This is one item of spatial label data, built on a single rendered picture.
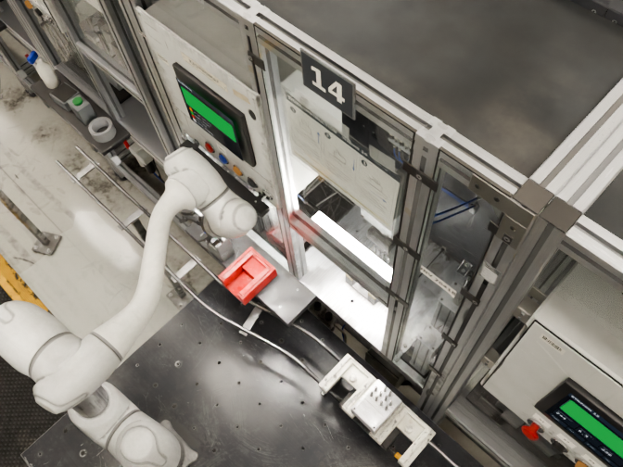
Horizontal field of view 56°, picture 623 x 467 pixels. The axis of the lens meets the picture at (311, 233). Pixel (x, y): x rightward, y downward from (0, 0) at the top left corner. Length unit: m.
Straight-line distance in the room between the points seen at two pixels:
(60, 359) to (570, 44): 1.21
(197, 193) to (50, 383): 0.57
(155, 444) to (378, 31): 1.36
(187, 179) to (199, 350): 0.87
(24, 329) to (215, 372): 0.89
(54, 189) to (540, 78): 3.05
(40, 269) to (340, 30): 2.63
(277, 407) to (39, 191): 2.15
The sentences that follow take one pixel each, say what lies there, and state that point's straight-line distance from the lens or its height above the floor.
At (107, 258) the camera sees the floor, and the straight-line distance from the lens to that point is 3.33.
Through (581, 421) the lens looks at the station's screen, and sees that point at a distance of 1.25.
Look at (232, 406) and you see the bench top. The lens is 2.16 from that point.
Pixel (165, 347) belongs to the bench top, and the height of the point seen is 0.68.
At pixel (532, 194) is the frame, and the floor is 2.03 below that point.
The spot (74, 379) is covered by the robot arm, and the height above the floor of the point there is 1.50.
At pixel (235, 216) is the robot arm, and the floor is 1.45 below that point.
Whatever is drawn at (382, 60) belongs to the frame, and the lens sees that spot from 1.06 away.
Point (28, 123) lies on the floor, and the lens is 4.09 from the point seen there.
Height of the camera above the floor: 2.76
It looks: 61 degrees down
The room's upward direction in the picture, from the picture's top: 7 degrees counter-clockwise
